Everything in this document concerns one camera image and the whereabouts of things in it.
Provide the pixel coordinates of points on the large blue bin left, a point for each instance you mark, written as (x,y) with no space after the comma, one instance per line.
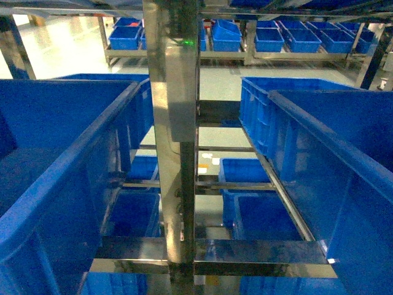
(63,143)

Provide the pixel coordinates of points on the far steel bin rack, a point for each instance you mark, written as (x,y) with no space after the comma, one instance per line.
(269,40)

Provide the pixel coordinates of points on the lower left blue bin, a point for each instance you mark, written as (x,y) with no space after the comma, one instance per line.
(136,211)

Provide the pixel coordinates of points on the blue bin behind right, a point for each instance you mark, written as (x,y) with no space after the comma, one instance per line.
(255,110)

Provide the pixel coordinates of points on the blue bin behind left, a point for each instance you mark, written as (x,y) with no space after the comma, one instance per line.
(142,106)

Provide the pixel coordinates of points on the large blue bin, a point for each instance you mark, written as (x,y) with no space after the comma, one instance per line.
(332,151)
(63,143)

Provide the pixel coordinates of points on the steel front cross beam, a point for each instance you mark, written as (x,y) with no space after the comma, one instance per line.
(216,257)

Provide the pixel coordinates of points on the steel central rack post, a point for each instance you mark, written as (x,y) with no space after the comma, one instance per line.
(173,51)

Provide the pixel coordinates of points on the large blue bin right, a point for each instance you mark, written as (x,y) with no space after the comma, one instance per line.
(332,151)

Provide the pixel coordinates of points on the lower right blue bin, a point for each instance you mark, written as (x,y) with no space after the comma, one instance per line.
(253,214)

